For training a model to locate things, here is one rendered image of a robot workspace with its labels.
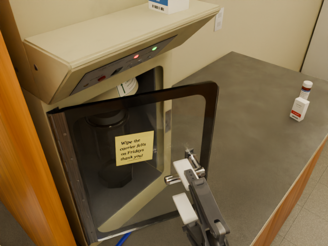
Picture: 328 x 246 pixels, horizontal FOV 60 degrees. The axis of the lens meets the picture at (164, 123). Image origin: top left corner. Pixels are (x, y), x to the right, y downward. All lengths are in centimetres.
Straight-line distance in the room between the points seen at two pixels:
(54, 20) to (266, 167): 82
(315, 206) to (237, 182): 137
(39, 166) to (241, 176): 71
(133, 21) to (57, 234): 37
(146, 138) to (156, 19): 22
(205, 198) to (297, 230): 167
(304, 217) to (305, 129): 103
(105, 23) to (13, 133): 21
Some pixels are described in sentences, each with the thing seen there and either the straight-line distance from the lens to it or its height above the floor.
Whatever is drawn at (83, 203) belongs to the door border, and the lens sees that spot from 65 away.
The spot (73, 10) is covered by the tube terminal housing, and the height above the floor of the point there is 153.
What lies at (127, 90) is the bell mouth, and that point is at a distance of 63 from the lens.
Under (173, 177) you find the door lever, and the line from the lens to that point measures 60.
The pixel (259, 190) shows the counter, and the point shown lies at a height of 94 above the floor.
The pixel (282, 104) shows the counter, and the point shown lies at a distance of 139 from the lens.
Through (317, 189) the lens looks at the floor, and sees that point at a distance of 241.
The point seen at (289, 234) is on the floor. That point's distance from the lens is 209.
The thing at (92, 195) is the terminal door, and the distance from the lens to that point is 64.
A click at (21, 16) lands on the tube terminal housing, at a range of 44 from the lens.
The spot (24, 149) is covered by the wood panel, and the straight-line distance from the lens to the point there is 40.
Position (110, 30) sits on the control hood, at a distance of 44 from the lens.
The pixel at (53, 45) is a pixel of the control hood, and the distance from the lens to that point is 41.
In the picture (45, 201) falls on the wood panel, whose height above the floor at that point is 131.
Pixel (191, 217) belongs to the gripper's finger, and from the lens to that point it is 61.
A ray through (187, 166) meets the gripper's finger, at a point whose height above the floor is 126.
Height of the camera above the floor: 165
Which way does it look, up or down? 38 degrees down
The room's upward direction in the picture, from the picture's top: straight up
